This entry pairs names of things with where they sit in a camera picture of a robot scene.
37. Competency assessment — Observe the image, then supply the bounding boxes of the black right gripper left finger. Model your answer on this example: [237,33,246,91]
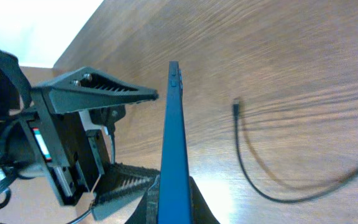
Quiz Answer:
[126,175,160,224]

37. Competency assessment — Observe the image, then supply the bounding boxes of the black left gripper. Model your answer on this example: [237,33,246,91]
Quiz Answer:
[20,67,160,221]

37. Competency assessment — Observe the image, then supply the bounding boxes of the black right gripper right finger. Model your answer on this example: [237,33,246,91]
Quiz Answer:
[189,177,219,224]

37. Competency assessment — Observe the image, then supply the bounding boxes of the blue Samsung smartphone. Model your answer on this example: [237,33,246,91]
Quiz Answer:
[157,61,193,224]

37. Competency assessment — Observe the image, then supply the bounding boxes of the thin black charger cable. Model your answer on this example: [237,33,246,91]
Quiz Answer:
[231,98,358,204]

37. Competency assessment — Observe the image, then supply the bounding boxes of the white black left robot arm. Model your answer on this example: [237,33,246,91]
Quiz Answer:
[0,50,159,220]

